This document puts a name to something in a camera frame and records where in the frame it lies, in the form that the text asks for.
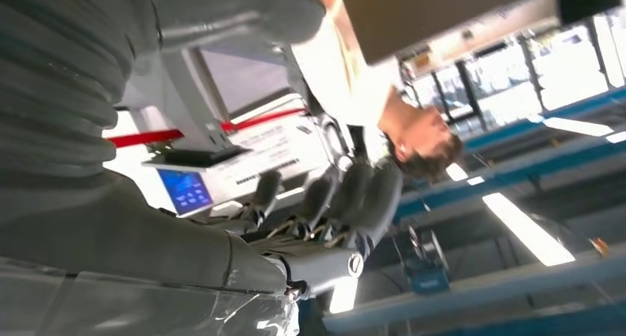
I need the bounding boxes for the person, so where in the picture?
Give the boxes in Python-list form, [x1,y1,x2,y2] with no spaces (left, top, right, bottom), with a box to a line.
[288,0,466,184]

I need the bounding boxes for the red barrier strip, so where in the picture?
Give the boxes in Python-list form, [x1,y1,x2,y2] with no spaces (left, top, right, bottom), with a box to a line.
[106,107,308,149]

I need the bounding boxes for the long ceiling light panel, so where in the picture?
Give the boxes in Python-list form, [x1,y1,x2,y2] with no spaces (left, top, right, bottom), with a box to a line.
[481,191,577,268]

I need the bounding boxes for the grey standing kiosk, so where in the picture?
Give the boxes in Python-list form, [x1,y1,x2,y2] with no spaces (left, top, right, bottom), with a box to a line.
[117,45,338,219]

